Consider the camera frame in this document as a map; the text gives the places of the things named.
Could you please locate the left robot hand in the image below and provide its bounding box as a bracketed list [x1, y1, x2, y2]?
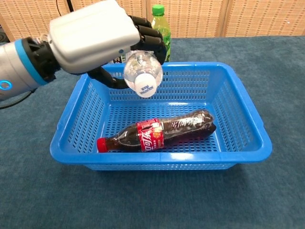
[49, 0, 168, 90]

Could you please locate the small clear water bottle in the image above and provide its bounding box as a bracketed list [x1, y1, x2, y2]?
[123, 51, 163, 98]

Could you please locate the green tea bottle green cap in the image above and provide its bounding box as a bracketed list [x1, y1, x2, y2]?
[150, 4, 173, 63]

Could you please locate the cola bottle red label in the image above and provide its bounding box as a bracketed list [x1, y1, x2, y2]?
[96, 109, 217, 153]

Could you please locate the blue perforated plastic basket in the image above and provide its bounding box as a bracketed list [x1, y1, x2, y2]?
[49, 62, 273, 171]

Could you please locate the bamboo folding screen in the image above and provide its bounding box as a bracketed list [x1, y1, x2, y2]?
[0, 0, 305, 43]

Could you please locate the teal table cloth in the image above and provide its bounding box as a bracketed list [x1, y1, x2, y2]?
[0, 35, 305, 229]

